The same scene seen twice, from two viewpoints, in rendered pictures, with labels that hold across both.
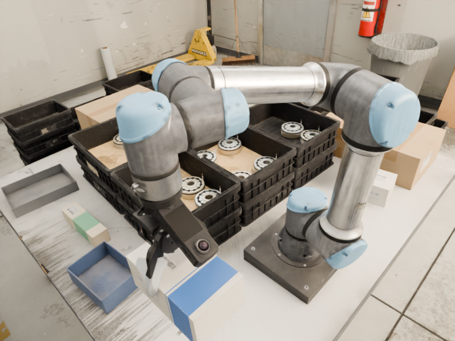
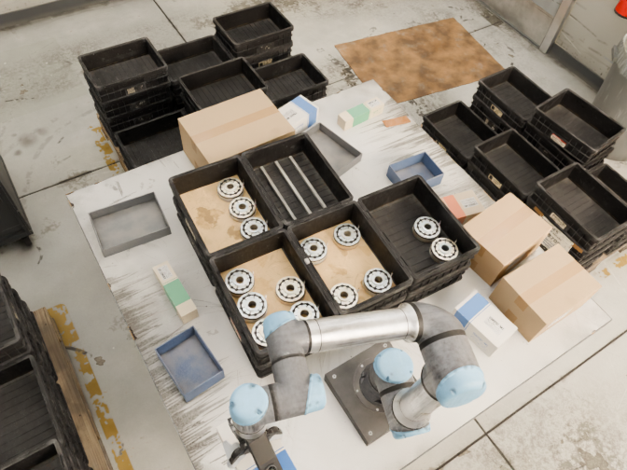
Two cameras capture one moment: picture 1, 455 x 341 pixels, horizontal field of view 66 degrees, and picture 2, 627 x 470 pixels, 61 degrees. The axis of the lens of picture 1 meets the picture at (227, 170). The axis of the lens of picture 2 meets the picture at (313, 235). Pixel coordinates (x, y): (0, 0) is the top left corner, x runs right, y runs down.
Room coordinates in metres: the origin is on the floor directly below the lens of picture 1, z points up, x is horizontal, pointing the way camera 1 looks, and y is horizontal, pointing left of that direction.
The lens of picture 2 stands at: (0.13, -0.01, 2.51)
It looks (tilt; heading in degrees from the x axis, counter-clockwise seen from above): 55 degrees down; 6
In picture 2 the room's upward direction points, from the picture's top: 7 degrees clockwise
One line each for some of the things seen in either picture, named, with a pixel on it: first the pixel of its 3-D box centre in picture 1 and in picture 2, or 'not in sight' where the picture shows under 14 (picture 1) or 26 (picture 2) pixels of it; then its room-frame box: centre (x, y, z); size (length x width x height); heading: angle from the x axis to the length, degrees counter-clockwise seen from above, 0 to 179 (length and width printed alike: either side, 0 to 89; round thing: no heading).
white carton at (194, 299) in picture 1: (185, 280); (257, 454); (0.43, 0.10, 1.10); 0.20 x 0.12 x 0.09; 44
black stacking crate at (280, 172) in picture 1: (235, 157); (346, 262); (1.18, -0.04, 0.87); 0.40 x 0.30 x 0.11; 40
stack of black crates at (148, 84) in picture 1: (135, 103); (254, 54); (2.88, 0.78, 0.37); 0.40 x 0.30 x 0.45; 134
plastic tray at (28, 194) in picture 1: (40, 188); (130, 223); (1.25, 0.84, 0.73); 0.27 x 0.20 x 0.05; 129
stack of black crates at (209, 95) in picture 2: not in sight; (225, 113); (2.32, 0.79, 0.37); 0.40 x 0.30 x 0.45; 133
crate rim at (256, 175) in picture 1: (235, 147); (348, 255); (1.18, -0.04, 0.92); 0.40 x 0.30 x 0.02; 40
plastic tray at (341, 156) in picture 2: not in sight; (326, 151); (1.84, 0.15, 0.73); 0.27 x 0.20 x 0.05; 57
